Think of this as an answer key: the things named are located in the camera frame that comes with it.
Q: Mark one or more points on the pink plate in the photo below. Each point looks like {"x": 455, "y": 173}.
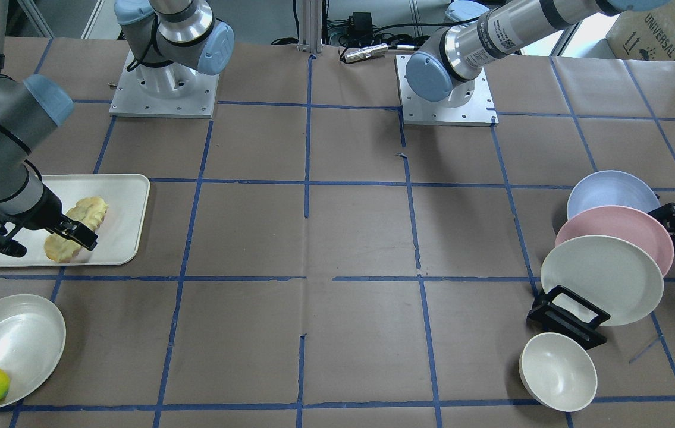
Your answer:
{"x": 626, "y": 223}

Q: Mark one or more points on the cream bowl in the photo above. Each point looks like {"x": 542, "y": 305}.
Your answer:
{"x": 558, "y": 372}

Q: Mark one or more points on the blue plate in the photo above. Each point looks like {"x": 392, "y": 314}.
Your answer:
{"x": 611, "y": 188}

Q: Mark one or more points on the aluminium frame post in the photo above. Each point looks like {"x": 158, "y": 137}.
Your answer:
{"x": 311, "y": 27}

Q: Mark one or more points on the cream plate in rack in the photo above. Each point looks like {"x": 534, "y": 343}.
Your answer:
{"x": 611, "y": 273}

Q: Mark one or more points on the silver cylindrical connector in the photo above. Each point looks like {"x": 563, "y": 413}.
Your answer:
{"x": 365, "y": 53}

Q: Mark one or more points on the cream round plate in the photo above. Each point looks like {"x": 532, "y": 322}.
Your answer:
{"x": 32, "y": 340}

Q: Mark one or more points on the cardboard box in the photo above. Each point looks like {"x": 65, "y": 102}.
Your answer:
{"x": 647, "y": 35}

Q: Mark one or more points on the black dish rack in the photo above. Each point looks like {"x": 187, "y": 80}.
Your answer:
{"x": 559, "y": 320}

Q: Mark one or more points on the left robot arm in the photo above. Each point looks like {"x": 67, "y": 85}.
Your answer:
{"x": 456, "y": 52}

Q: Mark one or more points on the white rectangular tray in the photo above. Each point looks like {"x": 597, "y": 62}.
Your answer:
{"x": 118, "y": 235}

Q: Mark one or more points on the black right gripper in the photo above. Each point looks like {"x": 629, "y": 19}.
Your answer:
{"x": 47, "y": 213}

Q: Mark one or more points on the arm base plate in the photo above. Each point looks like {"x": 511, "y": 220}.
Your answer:
{"x": 173, "y": 91}
{"x": 470, "y": 103}

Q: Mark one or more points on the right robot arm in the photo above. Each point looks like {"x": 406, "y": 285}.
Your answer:
{"x": 55, "y": 96}

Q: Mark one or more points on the black power adapter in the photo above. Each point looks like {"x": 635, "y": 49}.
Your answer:
{"x": 360, "y": 23}

